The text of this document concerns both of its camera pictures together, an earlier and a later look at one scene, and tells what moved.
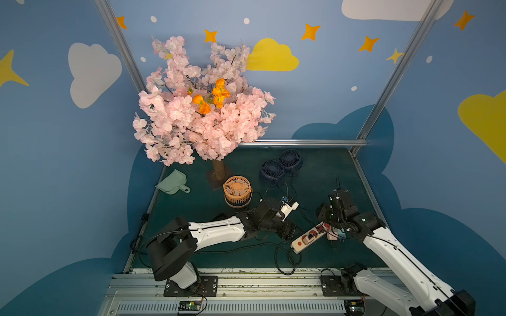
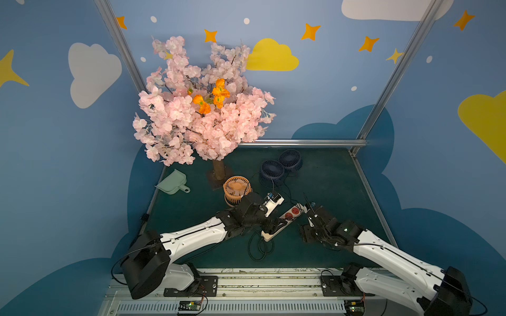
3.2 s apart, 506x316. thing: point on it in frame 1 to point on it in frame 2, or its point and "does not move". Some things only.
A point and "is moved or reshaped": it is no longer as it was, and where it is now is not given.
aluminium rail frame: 239,291 does not move
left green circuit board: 189,305 does not move
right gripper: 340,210 to 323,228
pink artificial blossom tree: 187,112 does not move
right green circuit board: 354,307 does not move
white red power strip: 317,232 is moved or reshaped
